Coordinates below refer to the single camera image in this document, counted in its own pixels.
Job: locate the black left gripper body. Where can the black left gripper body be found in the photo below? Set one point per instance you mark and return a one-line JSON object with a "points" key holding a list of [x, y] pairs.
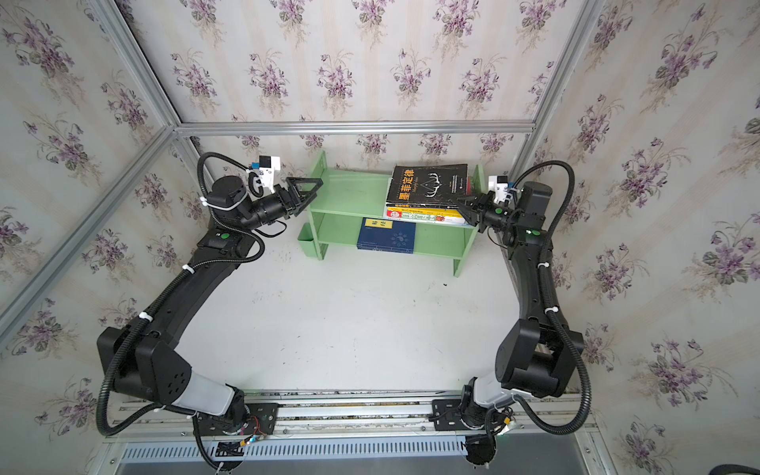
{"points": [[269, 209]]}

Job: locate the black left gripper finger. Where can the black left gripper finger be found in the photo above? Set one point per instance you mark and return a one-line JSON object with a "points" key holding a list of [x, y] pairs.
{"points": [[304, 189], [300, 205]]}

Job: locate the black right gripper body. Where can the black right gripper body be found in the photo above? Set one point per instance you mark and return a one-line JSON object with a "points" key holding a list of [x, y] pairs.
{"points": [[483, 210]]}

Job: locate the black book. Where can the black book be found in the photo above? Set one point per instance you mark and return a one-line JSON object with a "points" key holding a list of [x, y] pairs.
{"points": [[423, 186]]}

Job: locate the yellow book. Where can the yellow book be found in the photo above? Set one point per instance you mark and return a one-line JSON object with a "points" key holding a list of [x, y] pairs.
{"points": [[423, 214]]}

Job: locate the green red nature book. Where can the green red nature book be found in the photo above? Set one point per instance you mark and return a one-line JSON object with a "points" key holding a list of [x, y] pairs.
{"points": [[429, 199]]}

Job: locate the dark blue book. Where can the dark blue book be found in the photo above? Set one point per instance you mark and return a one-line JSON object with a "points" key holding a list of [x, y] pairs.
{"points": [[387, 235]]}

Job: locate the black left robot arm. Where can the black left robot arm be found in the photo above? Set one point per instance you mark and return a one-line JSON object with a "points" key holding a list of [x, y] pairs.
{"points": [[143, 371]]}

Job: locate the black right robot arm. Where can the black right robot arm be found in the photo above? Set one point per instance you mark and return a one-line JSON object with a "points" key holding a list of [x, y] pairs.
{"points": [[538, 357]]}

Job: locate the green wooden bookshelf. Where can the green wooden bookshelf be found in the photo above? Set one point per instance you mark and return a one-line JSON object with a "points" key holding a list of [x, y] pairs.
{"points": [[349, 198]]}

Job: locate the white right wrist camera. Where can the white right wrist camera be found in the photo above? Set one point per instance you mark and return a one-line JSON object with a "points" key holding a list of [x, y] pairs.
{"points": [[500, 186]]}

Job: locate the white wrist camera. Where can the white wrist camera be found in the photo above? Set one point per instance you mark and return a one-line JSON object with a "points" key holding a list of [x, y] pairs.
{"points": [[261, 175], [500, 186]]}

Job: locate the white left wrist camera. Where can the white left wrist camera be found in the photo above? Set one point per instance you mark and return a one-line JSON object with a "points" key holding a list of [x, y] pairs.
{"points": [[261, 175]]}

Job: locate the aluminium frame top bar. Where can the aluminium frame top bar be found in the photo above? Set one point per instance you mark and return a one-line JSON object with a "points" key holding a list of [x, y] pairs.
{"points": [[333, 128]]}

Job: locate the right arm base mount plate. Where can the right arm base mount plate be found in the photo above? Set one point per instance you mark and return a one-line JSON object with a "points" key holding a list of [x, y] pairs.
{"points": [[447, 415]]}

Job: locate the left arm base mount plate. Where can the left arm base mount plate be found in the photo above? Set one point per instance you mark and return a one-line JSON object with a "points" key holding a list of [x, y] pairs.
{"points": [[261, 420]]}

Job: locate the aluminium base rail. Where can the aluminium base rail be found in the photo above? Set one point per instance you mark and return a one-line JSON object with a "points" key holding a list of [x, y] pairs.
{"points": [[344, 414]]}

